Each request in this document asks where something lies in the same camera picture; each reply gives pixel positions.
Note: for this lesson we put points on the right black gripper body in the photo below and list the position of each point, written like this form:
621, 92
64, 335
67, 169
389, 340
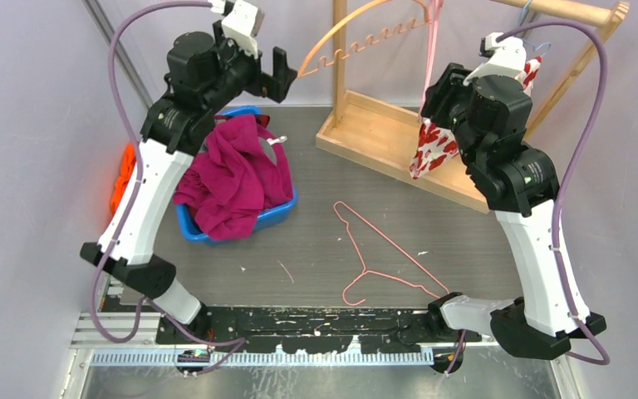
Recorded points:
449, 105

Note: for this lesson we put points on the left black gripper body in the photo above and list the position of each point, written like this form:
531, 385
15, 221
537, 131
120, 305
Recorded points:
241, 73

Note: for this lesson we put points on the floral white red garment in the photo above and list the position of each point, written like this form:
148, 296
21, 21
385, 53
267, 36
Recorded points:
436, 145

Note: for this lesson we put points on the magenta garment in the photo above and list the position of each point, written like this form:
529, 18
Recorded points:
236, 176

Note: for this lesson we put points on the wooden hanger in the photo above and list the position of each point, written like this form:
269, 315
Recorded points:
363, 33

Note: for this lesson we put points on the pink plastic clip hanger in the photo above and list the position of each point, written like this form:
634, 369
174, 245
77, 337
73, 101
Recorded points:
432, 49

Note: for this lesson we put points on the pink wire hanger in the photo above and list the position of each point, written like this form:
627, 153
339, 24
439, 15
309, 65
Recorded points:
376, 261

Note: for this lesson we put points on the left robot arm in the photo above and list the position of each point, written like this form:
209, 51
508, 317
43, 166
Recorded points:
172, 134

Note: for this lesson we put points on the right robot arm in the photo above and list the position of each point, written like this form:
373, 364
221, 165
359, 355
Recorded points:
519, 182

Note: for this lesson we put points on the white garment label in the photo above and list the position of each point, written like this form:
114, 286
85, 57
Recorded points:
277, 140

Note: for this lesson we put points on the wooden clothes rack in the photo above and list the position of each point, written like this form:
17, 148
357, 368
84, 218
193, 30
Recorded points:
383, 137

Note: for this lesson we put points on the orange cloth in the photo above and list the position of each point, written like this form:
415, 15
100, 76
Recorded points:
126, 169

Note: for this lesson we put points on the blue plastic bin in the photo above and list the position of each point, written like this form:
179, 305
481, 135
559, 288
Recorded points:
264, 217

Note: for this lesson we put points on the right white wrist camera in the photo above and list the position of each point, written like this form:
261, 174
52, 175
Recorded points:
504, 57

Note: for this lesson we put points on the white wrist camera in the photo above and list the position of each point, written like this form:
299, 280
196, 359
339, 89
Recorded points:
241, 23
504, 57

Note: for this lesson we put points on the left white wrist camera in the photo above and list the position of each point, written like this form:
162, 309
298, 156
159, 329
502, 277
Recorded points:
241, 23

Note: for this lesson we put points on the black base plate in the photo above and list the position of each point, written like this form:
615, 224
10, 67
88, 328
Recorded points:
321, 337

